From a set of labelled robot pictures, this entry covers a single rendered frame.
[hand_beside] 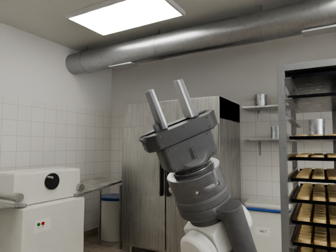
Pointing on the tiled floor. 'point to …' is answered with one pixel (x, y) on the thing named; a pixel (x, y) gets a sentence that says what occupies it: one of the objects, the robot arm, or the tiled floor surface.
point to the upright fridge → (225, 119)
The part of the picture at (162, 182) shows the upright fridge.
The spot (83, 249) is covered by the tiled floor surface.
